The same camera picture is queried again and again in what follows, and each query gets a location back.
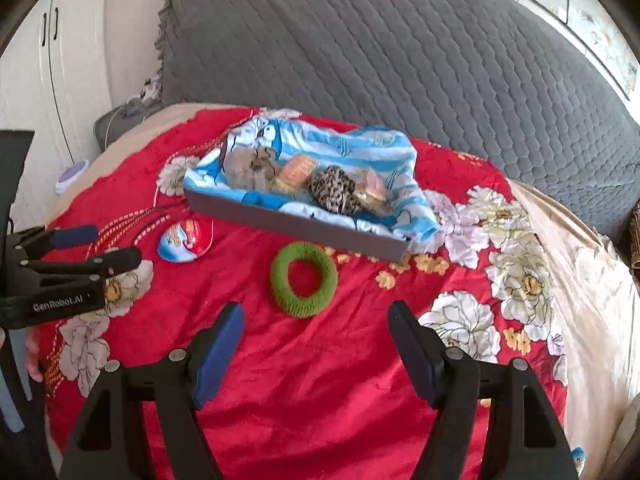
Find person's left hand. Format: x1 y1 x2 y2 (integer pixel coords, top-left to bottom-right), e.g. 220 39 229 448
24 331 47 383

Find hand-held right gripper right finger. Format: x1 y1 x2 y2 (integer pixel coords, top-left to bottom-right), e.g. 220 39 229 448
387 300 581 480

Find grey shallow box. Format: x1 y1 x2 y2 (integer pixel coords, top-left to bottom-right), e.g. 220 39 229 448
182 180 416 263

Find grey nightstand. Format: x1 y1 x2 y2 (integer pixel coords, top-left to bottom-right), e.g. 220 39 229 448
92 102 166 153

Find pale floral wall picture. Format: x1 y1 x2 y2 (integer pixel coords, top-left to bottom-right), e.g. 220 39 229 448
567 0 638 101

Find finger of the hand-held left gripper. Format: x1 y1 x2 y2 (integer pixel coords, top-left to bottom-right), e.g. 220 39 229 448
12 224 101 262
20 245 144 280

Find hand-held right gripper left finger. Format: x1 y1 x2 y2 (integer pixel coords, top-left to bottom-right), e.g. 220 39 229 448
59 301 247 480

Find orange wrapped packet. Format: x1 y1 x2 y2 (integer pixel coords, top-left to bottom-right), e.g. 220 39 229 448
352 170 396 216
276 155 318 193

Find purple and white round object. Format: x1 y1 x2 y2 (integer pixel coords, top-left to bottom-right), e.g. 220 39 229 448
54 159 92 195

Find green knitted hair tie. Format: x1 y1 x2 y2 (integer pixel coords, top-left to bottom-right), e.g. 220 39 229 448
270 241 339 318

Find red floral blanket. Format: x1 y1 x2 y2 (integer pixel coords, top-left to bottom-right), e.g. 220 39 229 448
37 105 571 480

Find brown woven basket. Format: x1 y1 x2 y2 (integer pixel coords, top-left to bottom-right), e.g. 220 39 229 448
627 200 640 271

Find grey quilted headboard cover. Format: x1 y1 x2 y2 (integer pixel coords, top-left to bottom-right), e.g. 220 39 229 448
155 0 640 246

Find tray with blue striped cloth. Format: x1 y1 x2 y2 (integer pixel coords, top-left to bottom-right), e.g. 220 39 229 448
182 107 443 256

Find pink sheer scrunchie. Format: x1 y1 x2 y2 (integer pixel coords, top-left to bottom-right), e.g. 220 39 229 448
222 146 281 192

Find white wardrobe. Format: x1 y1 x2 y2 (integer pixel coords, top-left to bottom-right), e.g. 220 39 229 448
0 0 112 176

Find leopard print scrunchie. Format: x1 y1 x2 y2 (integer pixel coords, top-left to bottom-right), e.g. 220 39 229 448
306 165 366 216

